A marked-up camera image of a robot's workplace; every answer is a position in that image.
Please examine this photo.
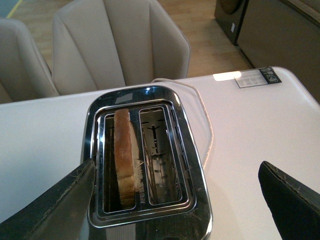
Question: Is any beige chair right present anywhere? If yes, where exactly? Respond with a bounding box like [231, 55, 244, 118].
[52, 0, 191, 95]

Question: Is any beige chair left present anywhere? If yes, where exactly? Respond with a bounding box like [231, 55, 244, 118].
[0, 18, 59, 104]

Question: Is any white toaster power cable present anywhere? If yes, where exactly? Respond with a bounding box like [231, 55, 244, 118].
[151, 77, 215, 168]

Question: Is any beige chair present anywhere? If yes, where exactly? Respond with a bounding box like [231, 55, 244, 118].
[0, 18, 59, 104]
[52, 0, 191, 95]

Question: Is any slice of toast bread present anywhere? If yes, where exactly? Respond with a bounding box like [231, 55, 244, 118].
[114, 108, 139, 210]

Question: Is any sticker label on table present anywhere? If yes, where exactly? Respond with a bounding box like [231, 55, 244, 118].
[234, 66, 282, 88]

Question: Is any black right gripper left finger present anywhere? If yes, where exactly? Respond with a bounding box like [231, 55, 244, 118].
[0, 159, 96, 240]

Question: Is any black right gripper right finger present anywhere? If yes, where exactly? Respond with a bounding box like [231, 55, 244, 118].
[258, 161, 320, 240]

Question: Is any silver two-slot toaster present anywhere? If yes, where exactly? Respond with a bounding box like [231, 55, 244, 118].
[79, 86, 213, 240]

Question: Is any dark cabinet in background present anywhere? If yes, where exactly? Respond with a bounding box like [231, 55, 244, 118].
[214, 0, 320, 101]

